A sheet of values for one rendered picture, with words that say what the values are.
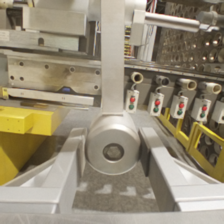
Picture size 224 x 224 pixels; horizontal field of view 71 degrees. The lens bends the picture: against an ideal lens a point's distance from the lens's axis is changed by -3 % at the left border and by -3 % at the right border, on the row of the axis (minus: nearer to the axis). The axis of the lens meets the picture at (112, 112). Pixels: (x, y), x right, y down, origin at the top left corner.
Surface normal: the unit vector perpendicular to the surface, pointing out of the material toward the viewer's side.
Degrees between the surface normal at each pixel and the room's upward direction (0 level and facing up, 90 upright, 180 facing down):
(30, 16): 90
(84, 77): 90
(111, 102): 90
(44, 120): 90
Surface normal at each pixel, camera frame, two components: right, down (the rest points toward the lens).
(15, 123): 0.01, 0.29
